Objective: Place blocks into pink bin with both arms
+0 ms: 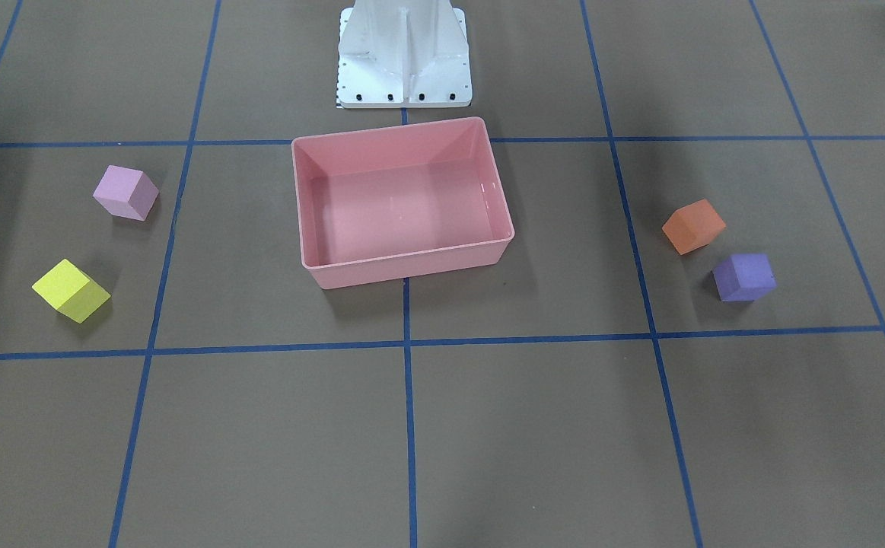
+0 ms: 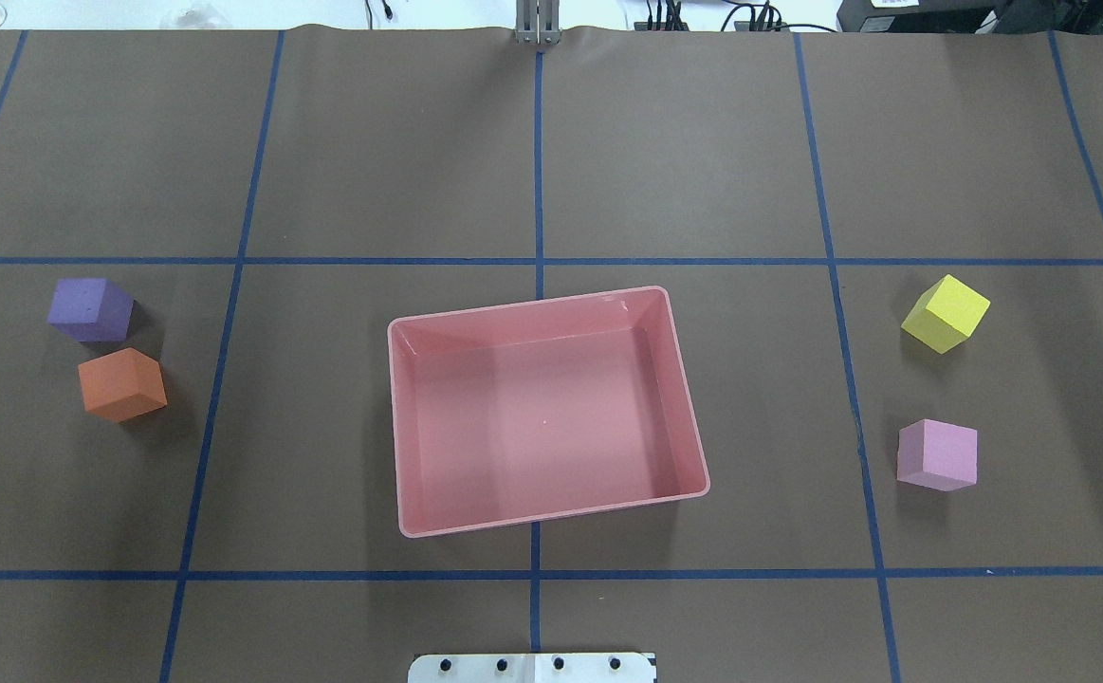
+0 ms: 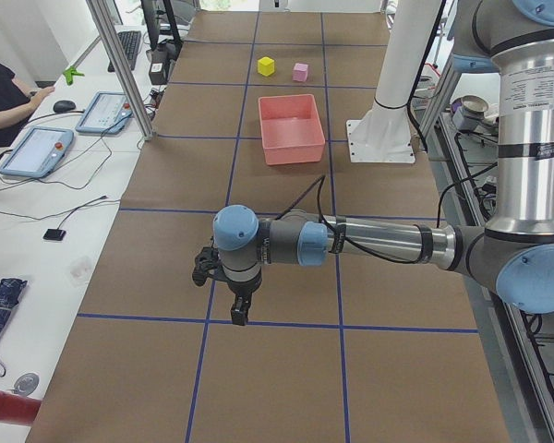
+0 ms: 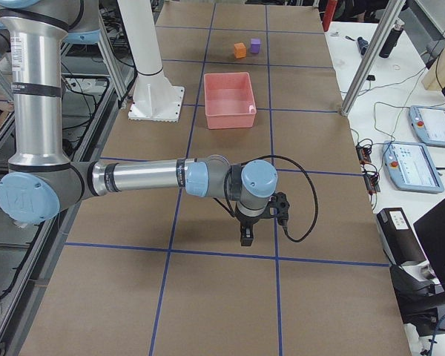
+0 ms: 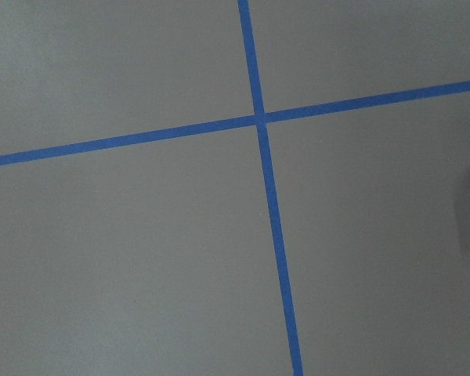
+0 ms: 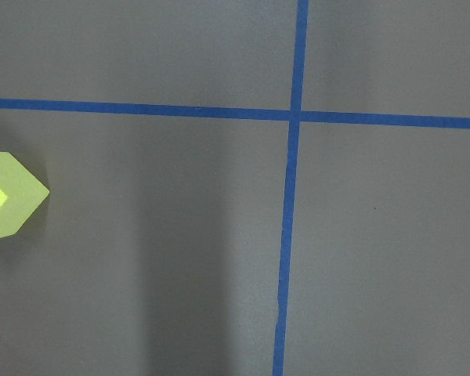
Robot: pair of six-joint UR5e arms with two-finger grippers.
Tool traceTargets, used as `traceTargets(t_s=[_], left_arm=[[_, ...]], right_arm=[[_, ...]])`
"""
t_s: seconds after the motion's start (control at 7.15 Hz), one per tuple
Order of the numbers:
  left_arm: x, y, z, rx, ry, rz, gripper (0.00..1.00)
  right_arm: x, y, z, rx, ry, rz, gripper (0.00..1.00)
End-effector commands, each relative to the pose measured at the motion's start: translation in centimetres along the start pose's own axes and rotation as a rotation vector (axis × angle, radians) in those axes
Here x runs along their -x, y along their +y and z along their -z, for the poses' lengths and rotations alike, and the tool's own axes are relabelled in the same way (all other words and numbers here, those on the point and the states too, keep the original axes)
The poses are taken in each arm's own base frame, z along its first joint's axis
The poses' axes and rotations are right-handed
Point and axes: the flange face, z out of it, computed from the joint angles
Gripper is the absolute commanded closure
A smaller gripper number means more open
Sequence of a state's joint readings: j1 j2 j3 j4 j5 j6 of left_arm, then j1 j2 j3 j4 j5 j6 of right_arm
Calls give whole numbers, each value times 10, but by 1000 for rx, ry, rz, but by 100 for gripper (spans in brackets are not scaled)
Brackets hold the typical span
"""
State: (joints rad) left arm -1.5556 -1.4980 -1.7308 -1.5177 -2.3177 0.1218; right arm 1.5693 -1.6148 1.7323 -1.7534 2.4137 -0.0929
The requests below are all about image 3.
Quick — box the red cylinder bottle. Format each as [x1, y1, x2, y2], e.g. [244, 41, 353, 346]
[0, 390, 42, 426]

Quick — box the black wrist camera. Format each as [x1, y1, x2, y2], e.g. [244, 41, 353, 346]
[191, 246, 224, 287]

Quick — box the small black square device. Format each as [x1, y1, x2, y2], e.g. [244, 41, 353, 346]
[42, 228, 66, 242]

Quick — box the pink plastic bin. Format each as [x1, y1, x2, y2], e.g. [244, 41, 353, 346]
[258, 94, 326, 166]

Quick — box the folded blue umbrella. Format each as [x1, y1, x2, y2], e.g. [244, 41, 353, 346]
[0, 278, 28, 335]

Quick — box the teach pendant tablet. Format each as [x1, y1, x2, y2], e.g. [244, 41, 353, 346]
[0, 126, 75, 178]
[75, 91, 132, 135]

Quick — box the aluminium frame post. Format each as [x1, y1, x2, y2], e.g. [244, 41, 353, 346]
[86, 0, 154, 141]

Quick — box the black box device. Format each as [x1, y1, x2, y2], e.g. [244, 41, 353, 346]
[149, 42, 182, 86]

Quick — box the far teach pendant tablet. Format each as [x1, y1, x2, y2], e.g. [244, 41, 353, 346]
[75, 91, 132, 135]

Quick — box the black keyboard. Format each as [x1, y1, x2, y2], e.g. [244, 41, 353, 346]
[117, 30, 142, 70]

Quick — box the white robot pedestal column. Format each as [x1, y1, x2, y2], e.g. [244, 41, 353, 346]
[346, 0, 444, 164]

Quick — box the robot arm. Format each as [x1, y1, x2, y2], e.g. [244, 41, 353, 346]
[207, 1, 554, 326]

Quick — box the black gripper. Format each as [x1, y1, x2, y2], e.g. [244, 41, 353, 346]
[228, 281, 256, 326]

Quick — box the near teach pendant tablet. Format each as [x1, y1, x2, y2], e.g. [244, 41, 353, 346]
[0, 126, 75, 178]

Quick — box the yellow foam cube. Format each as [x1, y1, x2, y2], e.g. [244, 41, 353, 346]
[257, 56, 276, 77]

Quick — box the seated person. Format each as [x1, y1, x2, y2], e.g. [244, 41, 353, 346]
[0, 63, 54, 148]

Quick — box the pink foam cube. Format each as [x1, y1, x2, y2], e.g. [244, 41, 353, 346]
[292, 63, 309, 82]

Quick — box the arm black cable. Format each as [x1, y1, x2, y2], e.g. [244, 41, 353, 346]
[276, 174, 433, 265]

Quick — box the black computer mouse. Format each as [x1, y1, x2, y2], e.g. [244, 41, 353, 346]
[53, 100, 77, 114]

